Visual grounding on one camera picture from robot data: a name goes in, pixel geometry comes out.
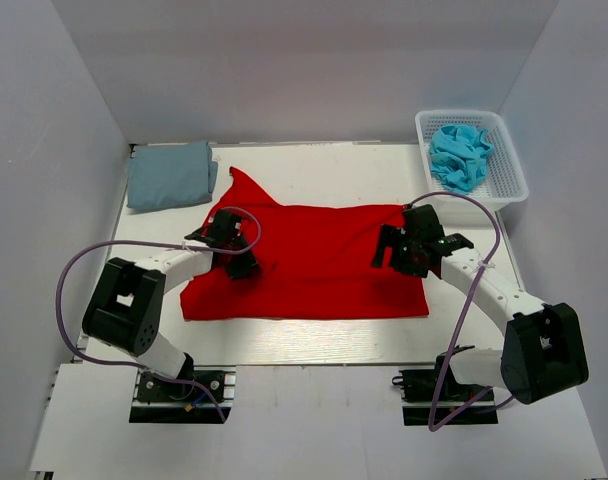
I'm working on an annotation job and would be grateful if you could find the red t shirt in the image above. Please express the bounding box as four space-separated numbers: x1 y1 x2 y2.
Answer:
180 167 429 321

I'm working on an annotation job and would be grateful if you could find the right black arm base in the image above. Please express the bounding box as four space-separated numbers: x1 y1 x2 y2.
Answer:
391 367 498 427

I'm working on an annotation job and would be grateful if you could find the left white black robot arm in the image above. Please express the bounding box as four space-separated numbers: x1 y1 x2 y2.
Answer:
82 207 262 399

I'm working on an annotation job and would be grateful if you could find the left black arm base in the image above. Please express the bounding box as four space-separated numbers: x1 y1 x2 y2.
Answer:
129 367 236 425

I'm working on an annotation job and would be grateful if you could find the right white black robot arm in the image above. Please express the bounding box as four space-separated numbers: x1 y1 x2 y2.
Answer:
372 205 589 404

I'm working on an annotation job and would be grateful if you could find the folded grey-blue t shirt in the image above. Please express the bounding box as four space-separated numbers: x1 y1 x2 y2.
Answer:
127 141 218 211

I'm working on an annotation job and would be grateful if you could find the crumpled light blue t shirt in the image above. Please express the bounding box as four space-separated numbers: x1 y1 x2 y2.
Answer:
428 124 495 194

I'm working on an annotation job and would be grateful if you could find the white plastic basket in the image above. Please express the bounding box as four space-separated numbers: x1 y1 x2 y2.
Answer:
415 109 528 211

